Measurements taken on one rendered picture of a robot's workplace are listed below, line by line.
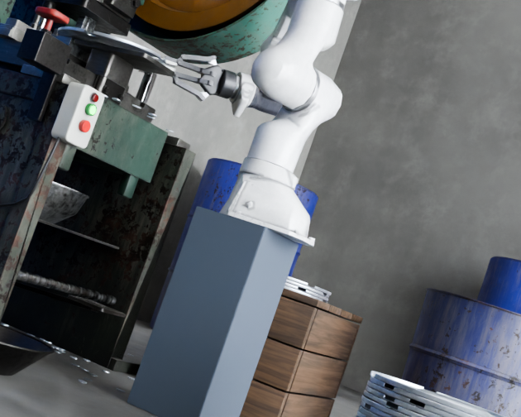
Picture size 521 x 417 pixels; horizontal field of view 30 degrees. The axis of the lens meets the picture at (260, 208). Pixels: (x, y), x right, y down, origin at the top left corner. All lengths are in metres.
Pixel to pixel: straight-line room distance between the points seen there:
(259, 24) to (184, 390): 1.18
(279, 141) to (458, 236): 3.49
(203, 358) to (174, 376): 0.08
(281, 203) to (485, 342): 0.70
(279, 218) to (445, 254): 3.53
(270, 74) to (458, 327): 0.84
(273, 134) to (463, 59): 3.82
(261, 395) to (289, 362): 0.11
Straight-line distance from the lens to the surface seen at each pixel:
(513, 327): 2.49
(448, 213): 5.60
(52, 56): 2.27
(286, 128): 2.14
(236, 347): 2.09
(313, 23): 2.20
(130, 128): 2.53
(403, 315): 5.57
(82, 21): 2.67
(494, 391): 2.50
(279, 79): 2.11
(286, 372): 2.43
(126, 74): 2.57
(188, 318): 2.09
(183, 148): 2.63
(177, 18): 2.96
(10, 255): 2.25
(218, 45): 2.87
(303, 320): 2.43
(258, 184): 2.10
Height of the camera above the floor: 0.30
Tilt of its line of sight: 5 degrees up
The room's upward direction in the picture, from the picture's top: 19 degrees clockwise
